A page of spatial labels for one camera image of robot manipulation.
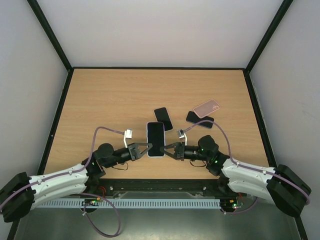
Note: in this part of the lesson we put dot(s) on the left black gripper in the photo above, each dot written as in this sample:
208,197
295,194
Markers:
133,150

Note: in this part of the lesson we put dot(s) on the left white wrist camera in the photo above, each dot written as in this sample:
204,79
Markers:
127,135

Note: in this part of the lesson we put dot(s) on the pink translucent phone case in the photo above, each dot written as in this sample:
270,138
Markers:
206,108

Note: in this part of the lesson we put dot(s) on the white slotted cable duct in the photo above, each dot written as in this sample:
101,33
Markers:
73,203

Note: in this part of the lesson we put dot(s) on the blue phone black screen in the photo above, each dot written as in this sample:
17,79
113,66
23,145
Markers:
193,118

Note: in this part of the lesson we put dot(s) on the light blue phone case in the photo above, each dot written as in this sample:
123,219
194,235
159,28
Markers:
155,157

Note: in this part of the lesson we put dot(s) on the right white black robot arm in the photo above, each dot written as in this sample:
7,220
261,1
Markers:
279,185

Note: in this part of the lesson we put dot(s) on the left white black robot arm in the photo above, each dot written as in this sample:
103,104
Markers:
23,193

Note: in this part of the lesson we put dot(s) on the black metal enclosure frame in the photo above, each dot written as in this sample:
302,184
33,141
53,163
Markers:
281,12

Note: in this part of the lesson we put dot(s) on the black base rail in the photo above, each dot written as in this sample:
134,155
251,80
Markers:
204,187

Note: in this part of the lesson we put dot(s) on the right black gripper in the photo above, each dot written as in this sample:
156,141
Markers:
179,150

